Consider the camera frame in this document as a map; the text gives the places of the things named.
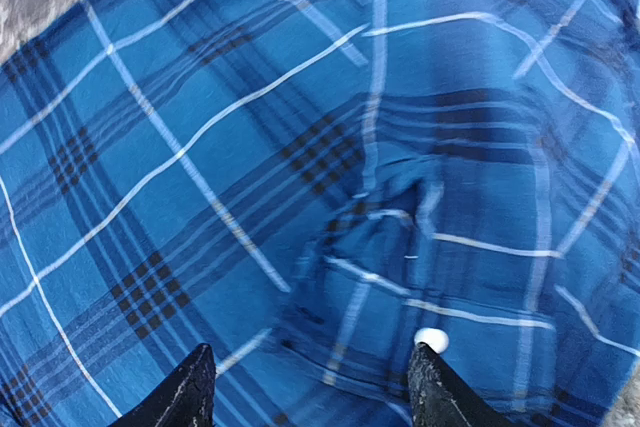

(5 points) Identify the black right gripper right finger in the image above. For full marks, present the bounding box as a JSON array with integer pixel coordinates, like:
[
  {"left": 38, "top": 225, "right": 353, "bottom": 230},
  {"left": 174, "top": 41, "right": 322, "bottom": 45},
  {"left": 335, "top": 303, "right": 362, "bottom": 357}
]
[{"left": 408, "top": 342, "right": 515, "bottom": 427}]

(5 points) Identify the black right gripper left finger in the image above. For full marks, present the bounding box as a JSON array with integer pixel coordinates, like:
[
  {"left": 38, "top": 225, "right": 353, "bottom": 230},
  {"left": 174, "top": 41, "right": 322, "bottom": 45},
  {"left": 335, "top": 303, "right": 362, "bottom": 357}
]
[{"left": 112, "top": 343, "right": 216, "bottom": 427}]

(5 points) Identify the blue plaid long sleeve shirt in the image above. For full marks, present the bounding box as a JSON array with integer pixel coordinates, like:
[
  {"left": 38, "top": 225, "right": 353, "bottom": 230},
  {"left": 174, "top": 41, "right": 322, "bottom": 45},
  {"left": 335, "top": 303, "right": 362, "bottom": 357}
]
[{"left": 1, "top": 0, "right": 639, "bottom": 426}]

